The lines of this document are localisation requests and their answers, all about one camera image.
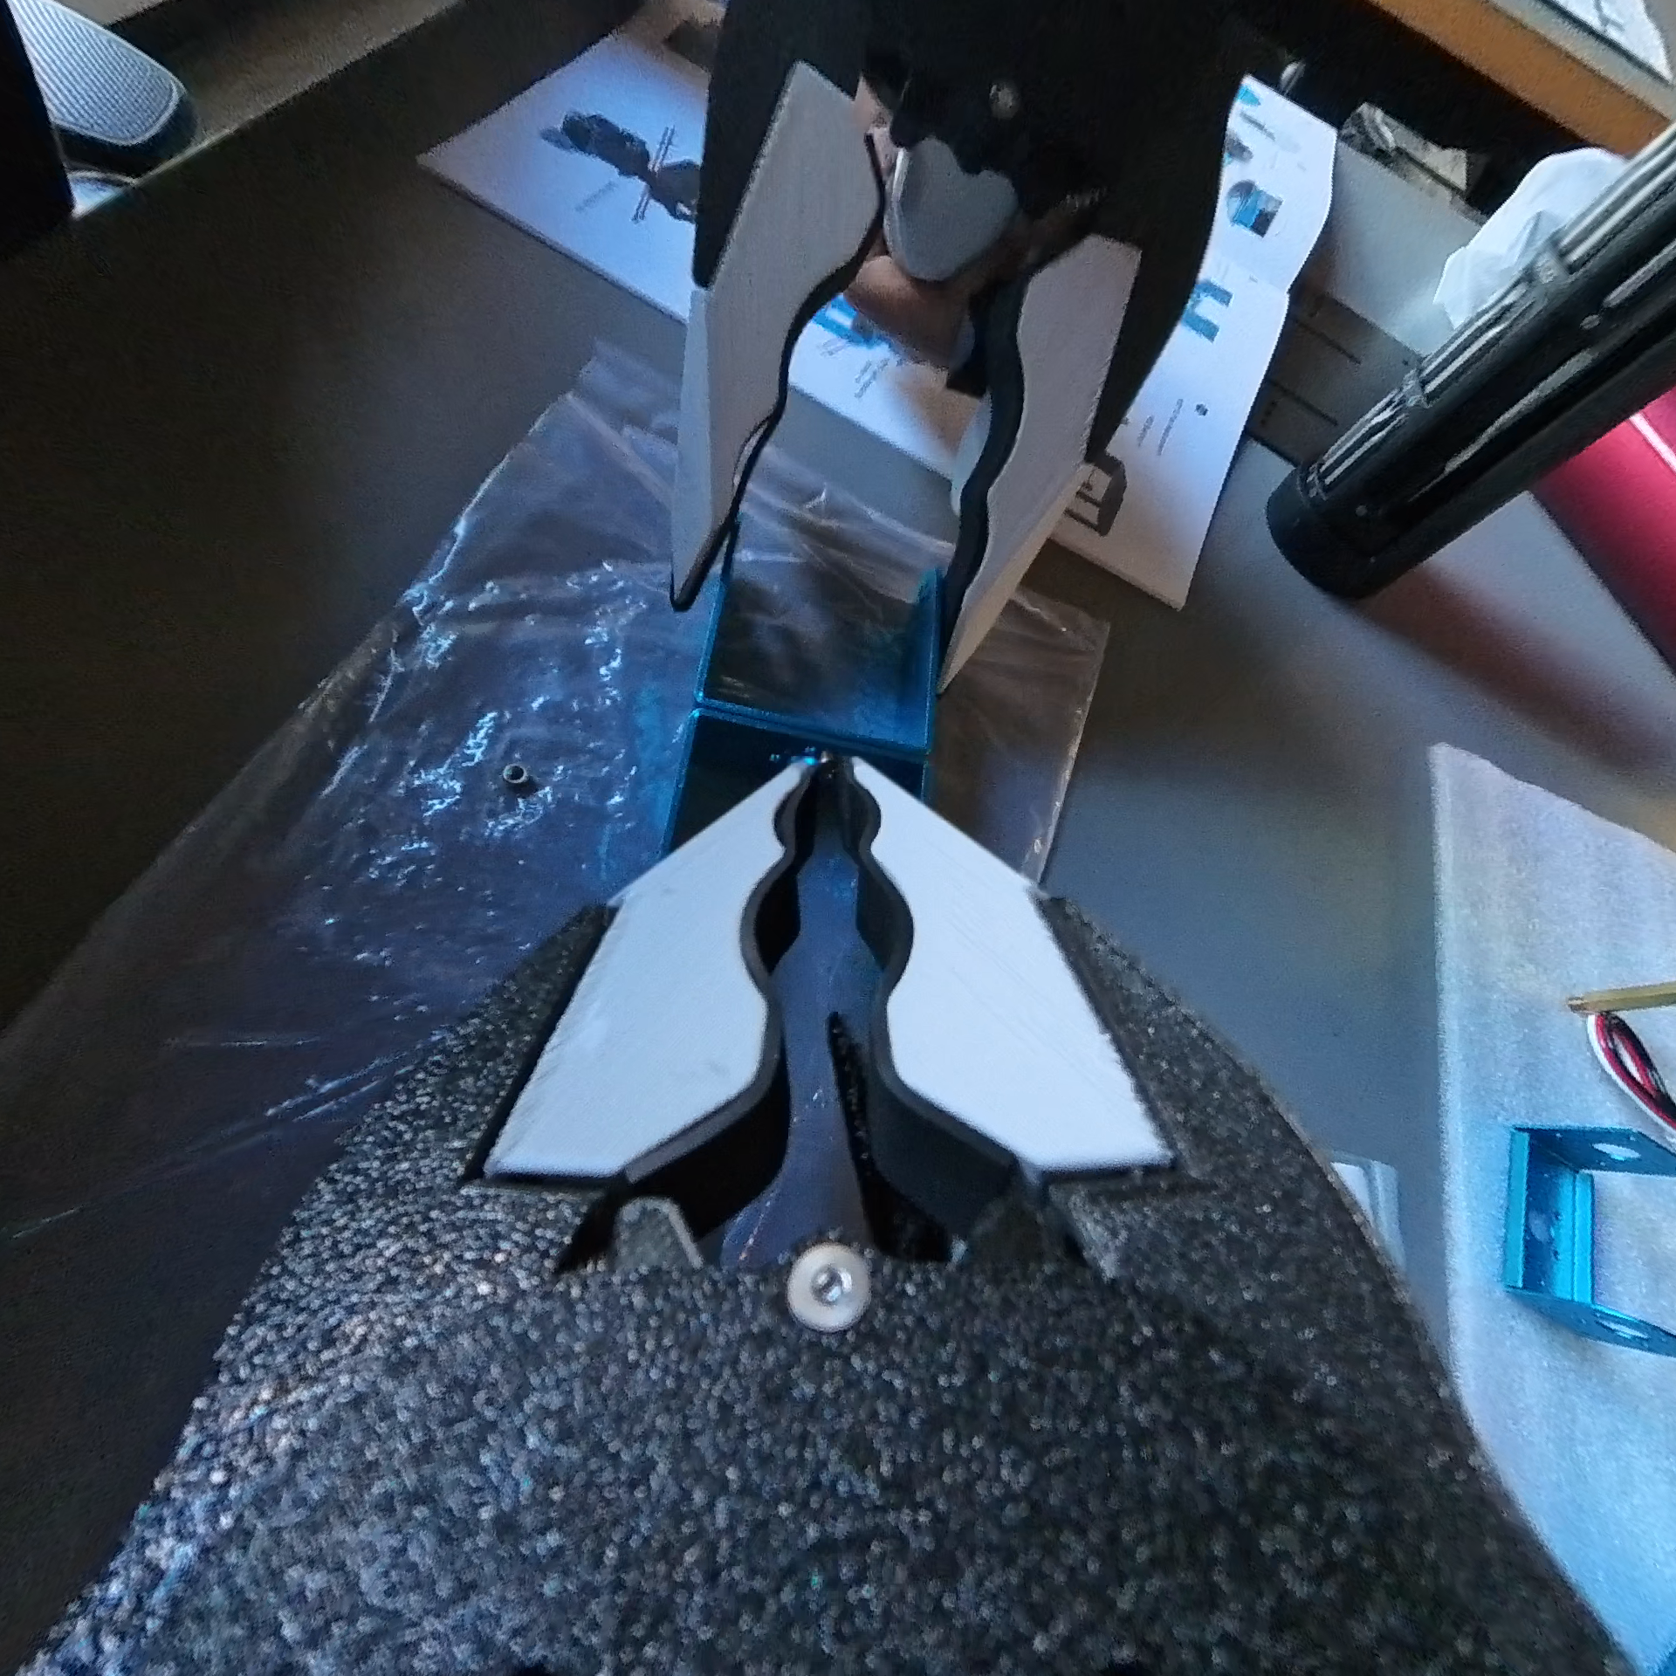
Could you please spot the dark red cylinder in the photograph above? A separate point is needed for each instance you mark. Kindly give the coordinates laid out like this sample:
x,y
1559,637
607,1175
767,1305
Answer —
x,y
1617,523

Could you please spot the person's left hand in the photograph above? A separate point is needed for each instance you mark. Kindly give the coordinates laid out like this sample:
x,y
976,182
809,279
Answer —
x,y
910,311

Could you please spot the dark grey desk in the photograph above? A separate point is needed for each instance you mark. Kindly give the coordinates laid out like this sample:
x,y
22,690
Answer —
x,y
1244,812

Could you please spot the brass standoff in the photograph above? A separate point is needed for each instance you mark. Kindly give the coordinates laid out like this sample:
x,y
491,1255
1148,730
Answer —
x,y
1625,996

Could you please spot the white instruction sheet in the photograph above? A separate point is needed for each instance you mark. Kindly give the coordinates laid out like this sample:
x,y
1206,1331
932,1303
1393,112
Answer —
x,y
563,196

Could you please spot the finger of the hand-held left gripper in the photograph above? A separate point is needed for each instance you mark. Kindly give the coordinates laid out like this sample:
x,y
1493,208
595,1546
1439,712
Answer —
x,y
773,210
1060,367

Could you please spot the white foam sheet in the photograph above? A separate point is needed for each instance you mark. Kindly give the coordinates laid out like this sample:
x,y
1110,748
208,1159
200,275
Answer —
x,y
1533,942

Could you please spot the white crumpled plastic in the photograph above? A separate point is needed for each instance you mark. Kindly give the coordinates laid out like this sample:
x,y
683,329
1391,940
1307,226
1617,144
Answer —
x,y
1533,235

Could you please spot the blue metal bracket assembly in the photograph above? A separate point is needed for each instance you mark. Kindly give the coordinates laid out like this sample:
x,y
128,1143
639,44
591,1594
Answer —
x,y
787,732

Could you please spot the clear plastic bag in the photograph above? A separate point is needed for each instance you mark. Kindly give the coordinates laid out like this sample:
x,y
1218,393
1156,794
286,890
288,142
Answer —
x,y
457,786

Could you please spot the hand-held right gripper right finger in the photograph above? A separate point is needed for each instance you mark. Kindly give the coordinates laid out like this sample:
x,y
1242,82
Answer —
x,y
1008,1022

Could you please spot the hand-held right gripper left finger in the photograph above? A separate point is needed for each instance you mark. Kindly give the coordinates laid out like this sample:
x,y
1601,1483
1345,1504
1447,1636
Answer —
x,y
629,1034

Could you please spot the blue metal U bracket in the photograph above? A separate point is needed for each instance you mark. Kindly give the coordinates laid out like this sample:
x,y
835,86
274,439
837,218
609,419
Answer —
x,y
1571,1243

